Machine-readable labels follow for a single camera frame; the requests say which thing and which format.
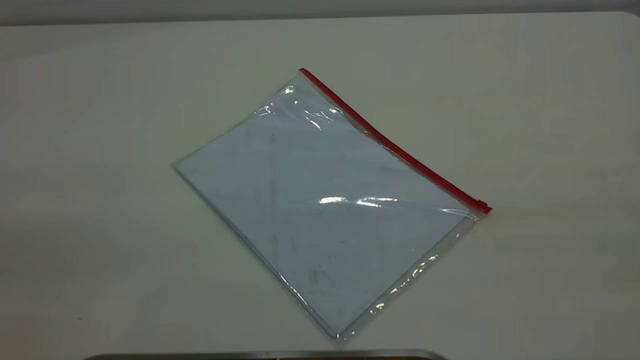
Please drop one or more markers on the clear plastic zip bag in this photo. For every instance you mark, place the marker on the clear plastic zip bag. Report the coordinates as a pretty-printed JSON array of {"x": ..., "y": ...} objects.
[{"x": 325, "y": 210}]

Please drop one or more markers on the red zipper slider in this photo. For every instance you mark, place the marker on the red zipper slider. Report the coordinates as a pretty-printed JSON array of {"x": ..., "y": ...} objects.
[{"x": 483, "y": 206}]

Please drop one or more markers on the metal edge strip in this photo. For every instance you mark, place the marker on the metal edge strip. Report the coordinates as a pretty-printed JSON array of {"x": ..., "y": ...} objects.
[{"x": 260, "y": 355}]

